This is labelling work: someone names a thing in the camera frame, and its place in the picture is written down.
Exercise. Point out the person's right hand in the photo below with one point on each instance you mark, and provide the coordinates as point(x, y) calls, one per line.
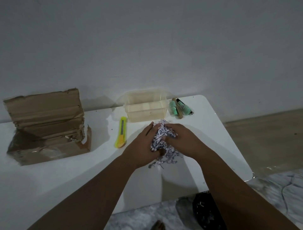
point(185, 142)

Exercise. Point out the person's left hand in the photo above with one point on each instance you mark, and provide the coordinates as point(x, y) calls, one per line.
point(138, 150)

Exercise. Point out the person's right thumb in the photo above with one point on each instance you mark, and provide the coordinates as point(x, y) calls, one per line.
point(169, 140)

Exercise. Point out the person's left thumb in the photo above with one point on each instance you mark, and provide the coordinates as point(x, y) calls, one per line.
point(159, 155)

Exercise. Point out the pile of shredded paper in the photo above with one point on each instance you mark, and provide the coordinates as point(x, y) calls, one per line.
point(161, 139)

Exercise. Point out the person's left forearm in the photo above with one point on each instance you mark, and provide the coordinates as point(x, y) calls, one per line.
point(94, 194)

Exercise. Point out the person's right forearm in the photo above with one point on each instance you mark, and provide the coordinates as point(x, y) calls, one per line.
point(232, 189)

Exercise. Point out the brown slim tube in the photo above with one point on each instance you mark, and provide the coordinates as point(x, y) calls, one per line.
point(179, 111)

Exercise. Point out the mint green bottle black cap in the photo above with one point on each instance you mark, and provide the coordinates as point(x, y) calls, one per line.
point(185, 109)

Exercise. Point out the clear plastic container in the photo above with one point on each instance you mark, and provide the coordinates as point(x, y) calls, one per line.
point(146, 107)

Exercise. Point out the yellow utility knife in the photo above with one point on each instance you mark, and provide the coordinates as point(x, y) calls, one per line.
point(121, 132)

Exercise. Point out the black plastic bag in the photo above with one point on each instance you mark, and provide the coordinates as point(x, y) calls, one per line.
point(207, 212)

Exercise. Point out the open brown cardboard box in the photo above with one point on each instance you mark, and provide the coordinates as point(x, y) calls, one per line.
point(47, 132)

